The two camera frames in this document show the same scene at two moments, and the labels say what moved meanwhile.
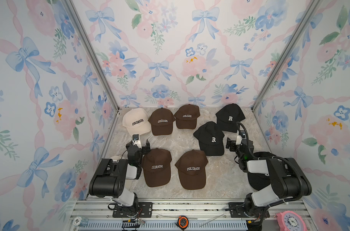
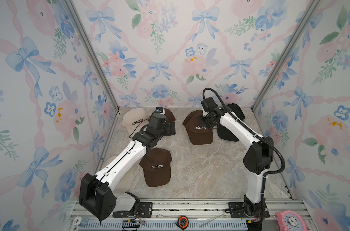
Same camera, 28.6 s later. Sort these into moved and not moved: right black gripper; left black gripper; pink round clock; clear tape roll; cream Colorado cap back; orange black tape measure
Moved: right black gripper; left black gripper
Not moved: pink round clock; orange black tape measure; cream Colorado cap back; clear tape roll
